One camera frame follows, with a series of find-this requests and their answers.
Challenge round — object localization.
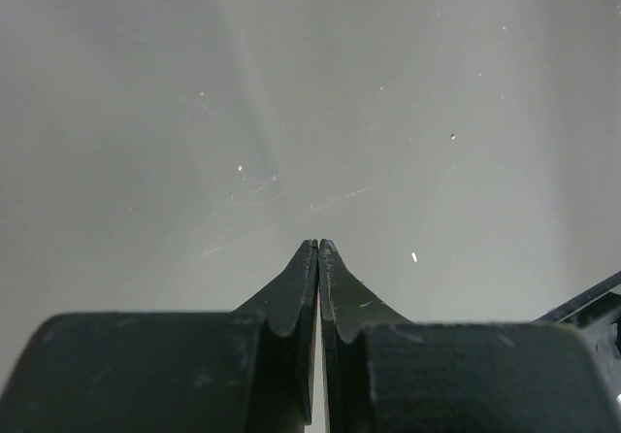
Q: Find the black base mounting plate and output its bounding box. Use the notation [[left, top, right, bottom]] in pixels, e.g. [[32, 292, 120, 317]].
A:
[[534, 272, 620, 360]]

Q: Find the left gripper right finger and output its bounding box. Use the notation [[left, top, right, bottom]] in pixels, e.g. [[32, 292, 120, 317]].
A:
[[318, 239, 410, 432]]

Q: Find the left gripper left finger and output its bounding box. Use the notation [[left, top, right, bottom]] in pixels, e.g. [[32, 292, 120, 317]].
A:
[[235, 240, 318, 426]]

